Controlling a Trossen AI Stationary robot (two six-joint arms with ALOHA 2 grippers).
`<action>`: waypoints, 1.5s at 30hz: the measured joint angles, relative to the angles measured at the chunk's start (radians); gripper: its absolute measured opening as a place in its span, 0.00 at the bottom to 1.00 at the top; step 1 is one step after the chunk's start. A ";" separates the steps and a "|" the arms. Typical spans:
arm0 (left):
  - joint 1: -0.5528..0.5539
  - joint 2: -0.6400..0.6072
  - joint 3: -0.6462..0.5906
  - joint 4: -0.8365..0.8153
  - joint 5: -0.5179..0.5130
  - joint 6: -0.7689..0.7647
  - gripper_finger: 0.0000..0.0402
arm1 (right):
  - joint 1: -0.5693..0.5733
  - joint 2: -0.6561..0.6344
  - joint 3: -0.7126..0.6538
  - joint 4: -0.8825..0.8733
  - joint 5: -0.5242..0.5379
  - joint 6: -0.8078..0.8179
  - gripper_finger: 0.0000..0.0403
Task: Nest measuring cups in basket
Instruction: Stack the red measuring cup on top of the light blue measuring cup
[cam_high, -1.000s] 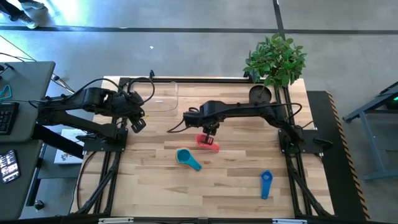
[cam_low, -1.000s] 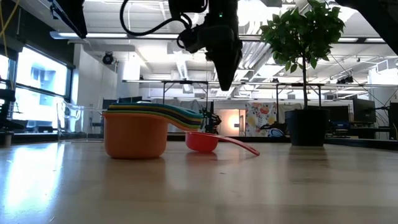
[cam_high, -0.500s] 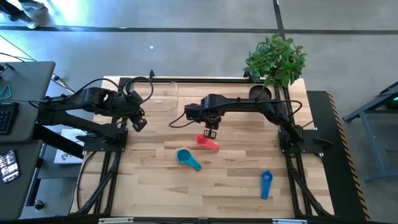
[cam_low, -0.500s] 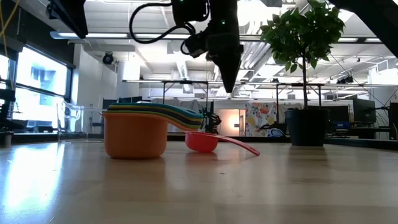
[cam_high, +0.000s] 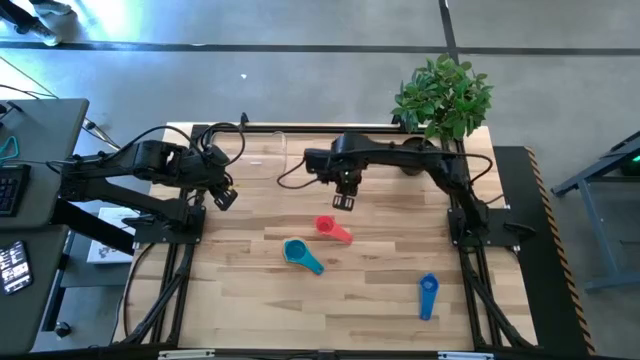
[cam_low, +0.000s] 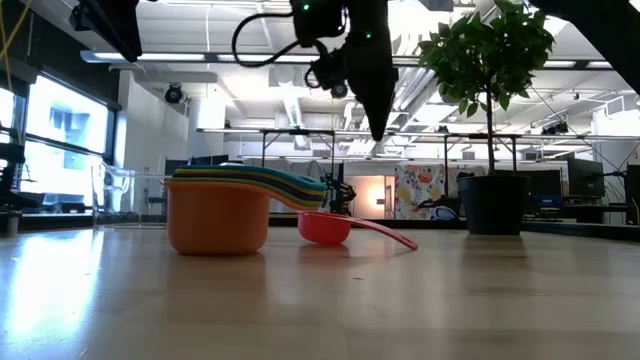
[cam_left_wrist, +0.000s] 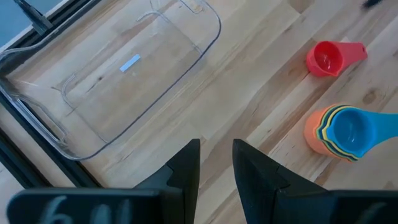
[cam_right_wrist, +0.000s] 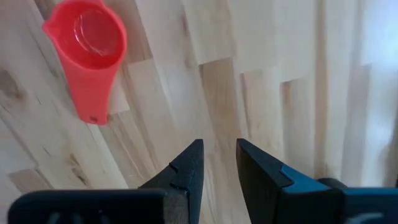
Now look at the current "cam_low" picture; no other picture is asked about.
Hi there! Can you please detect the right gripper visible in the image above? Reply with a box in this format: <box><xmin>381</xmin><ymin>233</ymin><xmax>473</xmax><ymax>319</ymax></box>
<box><xmin>289</xmin><ymin>0</ymin><xmax>400</xmax><ymax>142</ymax></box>

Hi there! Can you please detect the small red measuring cup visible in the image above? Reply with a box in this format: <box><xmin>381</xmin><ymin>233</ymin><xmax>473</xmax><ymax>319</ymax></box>
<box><xmin>297</xmin><ymin>209</ymin><xmax>419</xmax><ymax>252</ymax></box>

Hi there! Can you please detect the large orange measuring cup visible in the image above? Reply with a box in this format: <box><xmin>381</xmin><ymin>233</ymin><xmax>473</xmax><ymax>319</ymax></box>
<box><xmin>164</xmin><ymin>180</ymin><xmax>326</xmax><ymax>257</ymax></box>

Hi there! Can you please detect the clear plastic basket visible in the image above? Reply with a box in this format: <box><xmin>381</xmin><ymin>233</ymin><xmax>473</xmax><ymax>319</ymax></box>
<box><xmin>91</xmin><ymin>162</ymin><xmax>174</xmax><ymax>230</ymax></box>

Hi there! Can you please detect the floral patterned cloth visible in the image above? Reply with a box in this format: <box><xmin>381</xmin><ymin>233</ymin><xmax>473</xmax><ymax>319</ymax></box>
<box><xmin>393</xmin><ymin>163</ymin><xmax>447</xmax><ymax>221</ymax></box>

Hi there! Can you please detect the small green potted tree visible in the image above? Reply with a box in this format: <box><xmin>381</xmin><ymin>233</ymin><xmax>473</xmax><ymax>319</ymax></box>
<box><xmin>418</xmin><ymin>0</ymin><xmax>556</xmax><ymax>176</ymax></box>

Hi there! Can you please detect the black plant pot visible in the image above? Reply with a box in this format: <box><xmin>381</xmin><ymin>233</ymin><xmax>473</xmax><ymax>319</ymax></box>
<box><xmin>456</xmin><ymin>174</ymin><xmax>532</xmax><ymax>236</ymax></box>

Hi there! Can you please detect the black computer monitor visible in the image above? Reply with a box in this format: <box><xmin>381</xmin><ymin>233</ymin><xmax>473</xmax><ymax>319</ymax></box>
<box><xmin>567</xmin><ymin>157</ymin><xmax>606</xmax><ymax>199</ymax></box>

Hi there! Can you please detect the large bright window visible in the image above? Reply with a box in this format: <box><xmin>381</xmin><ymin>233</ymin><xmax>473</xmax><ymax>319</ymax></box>
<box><xmin>19</xmin><ymin>74</ymin><xmax>117</xmax><ymax>209</ymax></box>

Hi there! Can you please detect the black equipment by window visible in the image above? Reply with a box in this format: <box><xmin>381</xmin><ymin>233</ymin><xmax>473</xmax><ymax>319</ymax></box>
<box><xmin>0</xmin><ymin>142</ymin><xmax>44</xmax><ymax>211</ymax></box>

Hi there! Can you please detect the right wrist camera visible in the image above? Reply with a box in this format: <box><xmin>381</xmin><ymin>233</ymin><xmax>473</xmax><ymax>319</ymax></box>
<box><xmin>304</xmin><ymin>47</ymin><xmax>352</xmax><ymax>92</ymax></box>

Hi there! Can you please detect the black aluminium table frame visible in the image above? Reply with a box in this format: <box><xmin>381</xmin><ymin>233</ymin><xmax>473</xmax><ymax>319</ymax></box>
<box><xmin>0</xmin><ymin>212</ymin><xmax>640</xmax><ymax>244</ymax></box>

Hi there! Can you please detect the black camera cable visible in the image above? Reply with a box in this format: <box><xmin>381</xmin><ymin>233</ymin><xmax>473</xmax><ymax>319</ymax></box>
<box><xmin>231</xmin><ymin>10</ymin><xmax>321</xmax><ymax>69</ymax></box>

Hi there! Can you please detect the long yellow cable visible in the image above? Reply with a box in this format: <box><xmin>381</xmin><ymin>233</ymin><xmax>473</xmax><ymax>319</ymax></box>
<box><xmin>0</xmin><ymin>0</ymin><xmax>32</xmax><ymax>94</ymax></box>

